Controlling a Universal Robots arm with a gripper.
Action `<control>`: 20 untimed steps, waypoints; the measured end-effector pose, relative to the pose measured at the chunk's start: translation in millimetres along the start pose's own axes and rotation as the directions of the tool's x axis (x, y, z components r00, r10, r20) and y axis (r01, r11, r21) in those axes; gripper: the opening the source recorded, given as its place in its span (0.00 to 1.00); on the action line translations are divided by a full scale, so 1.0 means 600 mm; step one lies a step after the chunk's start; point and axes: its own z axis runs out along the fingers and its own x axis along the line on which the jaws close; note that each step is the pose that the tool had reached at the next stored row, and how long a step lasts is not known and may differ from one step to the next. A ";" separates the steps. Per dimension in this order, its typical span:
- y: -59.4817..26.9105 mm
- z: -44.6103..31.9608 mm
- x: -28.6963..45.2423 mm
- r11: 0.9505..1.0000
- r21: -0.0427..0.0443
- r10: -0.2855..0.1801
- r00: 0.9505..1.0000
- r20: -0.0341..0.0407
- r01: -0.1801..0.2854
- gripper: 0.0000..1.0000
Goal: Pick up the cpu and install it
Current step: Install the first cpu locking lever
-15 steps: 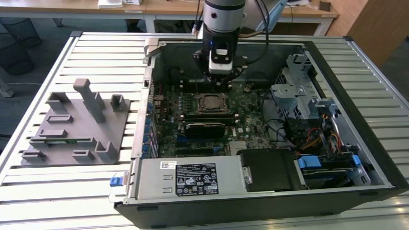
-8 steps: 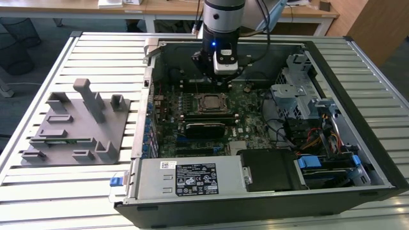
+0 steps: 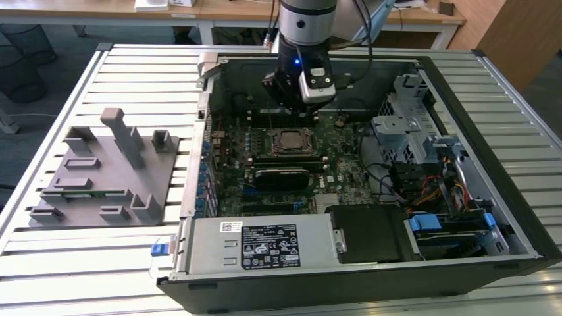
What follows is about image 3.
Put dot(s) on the silver CPU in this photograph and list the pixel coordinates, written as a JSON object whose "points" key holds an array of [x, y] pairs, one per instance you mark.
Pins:
{"points": [[295, 139]]}

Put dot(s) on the metal locking lever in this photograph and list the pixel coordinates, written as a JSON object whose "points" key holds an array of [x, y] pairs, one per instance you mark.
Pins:
{"points": [[291, 148]]}

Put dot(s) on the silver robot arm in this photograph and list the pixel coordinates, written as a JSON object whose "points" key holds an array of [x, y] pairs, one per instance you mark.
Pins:
{"points": [[307, 23]]}

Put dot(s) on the CPU socket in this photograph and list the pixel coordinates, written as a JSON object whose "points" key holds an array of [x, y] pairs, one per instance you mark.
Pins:
{"points": [[292, 153]]}

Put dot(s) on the white box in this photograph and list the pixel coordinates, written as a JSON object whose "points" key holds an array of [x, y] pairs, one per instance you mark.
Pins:
{"points": [[181, 2], [150, 5]]}

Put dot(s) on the metal drive cage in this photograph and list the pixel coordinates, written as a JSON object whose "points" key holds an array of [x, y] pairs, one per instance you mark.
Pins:
{"points": [[392, 126]]}

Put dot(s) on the wooden desk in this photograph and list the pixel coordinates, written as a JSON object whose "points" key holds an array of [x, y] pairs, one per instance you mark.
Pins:
{"points": [[149, 14]]}

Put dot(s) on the black graphics card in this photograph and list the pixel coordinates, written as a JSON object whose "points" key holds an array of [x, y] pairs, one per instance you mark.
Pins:
{"points": [[280, 180]]}

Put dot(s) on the brown box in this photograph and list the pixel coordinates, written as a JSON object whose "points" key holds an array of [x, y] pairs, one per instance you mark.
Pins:
{"points": [[447, 8]]}

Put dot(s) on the green motherboard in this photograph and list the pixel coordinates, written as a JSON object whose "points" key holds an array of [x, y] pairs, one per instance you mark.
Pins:
{"points": [[347, 184]]}

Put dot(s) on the silver chipset heatsink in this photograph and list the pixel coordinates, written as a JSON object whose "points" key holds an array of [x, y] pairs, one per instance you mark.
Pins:
{"points": [[328, 200]]}

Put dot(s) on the black expansion slot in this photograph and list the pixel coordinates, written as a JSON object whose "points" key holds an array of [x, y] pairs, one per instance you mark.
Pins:
{"points": [[267, 208]]}

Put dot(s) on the wooden cabinet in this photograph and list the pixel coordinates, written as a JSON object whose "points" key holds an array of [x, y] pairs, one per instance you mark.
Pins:
{"points": [[522, 39]]}

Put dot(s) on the grey parts rack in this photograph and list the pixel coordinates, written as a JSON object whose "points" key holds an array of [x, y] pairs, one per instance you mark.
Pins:
{"points": [[109, 197]]}

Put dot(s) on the blue disk carrier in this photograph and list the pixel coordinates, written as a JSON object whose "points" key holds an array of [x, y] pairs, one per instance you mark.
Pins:
{"points": [[423, 225]]}

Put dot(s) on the green RAM stick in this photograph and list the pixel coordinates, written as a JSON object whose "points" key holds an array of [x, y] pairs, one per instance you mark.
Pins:
{"points": [[100, 193]]}

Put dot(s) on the silver power supply unit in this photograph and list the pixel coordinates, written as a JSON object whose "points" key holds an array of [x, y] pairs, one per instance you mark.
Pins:
{"points": [[205, 245]]}

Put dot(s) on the black mesh wastebasket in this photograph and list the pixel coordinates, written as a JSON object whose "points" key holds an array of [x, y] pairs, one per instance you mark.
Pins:
{"points": [[25, 85], [25, 42]]}

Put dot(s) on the blue case latch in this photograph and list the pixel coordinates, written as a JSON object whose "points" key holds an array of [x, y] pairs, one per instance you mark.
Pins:
{"points": [[159, 250]]}

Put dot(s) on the blue plastic clip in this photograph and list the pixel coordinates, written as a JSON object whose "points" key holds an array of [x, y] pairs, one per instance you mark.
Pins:
{"points": [[488, 222]]}

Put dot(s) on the white stand foot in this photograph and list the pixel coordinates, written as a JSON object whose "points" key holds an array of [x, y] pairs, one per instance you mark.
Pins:
{"points": [[6, 123]]}

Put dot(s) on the black PC case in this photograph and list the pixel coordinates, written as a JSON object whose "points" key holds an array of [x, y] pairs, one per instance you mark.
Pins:
{"points": [[307, 291]]}

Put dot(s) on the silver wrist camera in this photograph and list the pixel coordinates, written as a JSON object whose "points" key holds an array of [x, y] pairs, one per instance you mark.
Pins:
{"points": [[316, 89]]}

